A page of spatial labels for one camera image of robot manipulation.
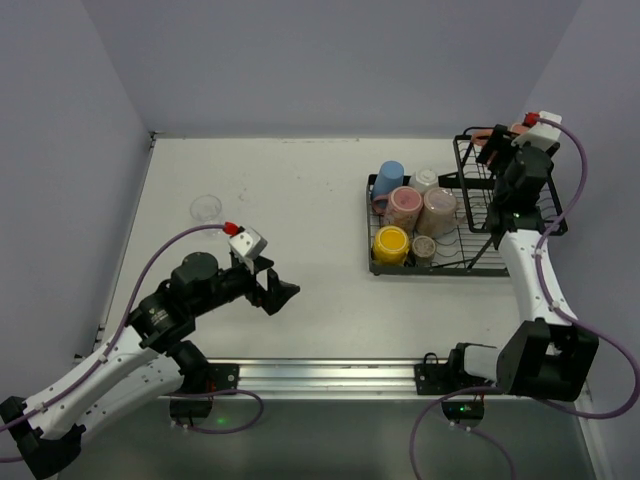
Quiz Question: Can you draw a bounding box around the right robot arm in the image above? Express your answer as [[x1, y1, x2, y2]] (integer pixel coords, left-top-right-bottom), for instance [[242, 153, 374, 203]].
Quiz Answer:
[[450, 124, 599, 402]]

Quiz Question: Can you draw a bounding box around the light blue plastic cup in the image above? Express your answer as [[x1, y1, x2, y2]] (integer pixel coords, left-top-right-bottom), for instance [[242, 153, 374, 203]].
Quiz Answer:
[[371, 160, 404, 199]]

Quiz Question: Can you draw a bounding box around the white ceramic cup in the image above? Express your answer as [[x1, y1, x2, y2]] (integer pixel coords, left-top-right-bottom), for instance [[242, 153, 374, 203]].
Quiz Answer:
[[408, 168, 439, 195]]

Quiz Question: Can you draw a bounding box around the small speckled glass cup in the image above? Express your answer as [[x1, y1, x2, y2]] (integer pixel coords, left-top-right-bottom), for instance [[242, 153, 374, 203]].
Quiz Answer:
[[411, 235, 437, 266]]

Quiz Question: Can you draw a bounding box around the aluminium mounting rail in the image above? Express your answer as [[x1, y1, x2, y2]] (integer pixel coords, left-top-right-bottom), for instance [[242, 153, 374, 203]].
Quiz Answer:
[[63, 354, 586, 401]]

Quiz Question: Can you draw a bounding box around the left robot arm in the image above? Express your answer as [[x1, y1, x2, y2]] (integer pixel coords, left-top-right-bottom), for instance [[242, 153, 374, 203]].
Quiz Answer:
[[1, 252, 300, 479]]

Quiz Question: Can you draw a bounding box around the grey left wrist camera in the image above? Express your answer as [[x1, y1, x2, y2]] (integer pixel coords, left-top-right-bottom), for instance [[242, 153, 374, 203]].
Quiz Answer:
[[223, 222, 268, 261]]

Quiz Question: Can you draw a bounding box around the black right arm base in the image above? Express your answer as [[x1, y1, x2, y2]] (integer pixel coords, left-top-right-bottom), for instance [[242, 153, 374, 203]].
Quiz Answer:
[[414, 351, 494, 427]]

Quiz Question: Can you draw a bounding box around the salmon polka dot mug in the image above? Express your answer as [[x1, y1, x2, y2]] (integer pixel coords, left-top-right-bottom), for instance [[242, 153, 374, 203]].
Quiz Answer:
[[471, 123, 529, 166]]

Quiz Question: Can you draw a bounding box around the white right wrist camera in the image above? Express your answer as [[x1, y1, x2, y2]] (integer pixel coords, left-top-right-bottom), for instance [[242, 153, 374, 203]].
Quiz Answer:
[[511, 111, 562, 151]]

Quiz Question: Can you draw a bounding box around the yellow ceramic mug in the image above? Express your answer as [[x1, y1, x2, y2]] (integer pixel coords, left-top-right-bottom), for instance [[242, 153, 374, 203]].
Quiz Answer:
[[372, 225, 410, 265]]

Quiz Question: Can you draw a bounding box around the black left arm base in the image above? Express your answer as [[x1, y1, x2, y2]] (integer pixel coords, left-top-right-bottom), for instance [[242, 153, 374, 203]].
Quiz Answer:
[[168, 362, 240, 424]]

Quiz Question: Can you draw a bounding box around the black two-tier dish rack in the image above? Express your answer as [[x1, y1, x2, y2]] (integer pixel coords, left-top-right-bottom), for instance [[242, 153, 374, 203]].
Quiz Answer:
[[367, 125, 570, 277]]

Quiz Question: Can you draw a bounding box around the pink smiley face mug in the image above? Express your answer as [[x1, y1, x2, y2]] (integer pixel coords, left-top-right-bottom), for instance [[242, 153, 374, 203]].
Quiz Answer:
[[371, 186, 424, 234]]

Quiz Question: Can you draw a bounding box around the clear faceted glass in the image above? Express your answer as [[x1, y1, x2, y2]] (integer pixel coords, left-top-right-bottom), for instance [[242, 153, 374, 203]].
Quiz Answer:
[[189, 194, 222, 224]]

